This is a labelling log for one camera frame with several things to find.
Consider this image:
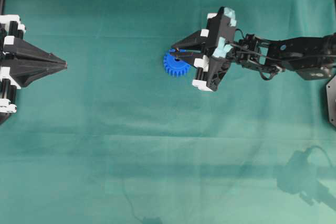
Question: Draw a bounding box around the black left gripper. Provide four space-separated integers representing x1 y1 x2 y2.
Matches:
1 15 67 124

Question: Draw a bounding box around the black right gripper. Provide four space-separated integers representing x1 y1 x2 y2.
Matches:
171 7 237 92

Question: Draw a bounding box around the blue plastic gear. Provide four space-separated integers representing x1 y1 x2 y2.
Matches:
163 49 191 77

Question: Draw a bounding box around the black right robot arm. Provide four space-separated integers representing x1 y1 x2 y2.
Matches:
171 7 335 92

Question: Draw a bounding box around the green cloth mat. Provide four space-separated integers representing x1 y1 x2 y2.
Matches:
1 0 335 223

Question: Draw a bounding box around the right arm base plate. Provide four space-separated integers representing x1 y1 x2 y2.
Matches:
326 76 336 127

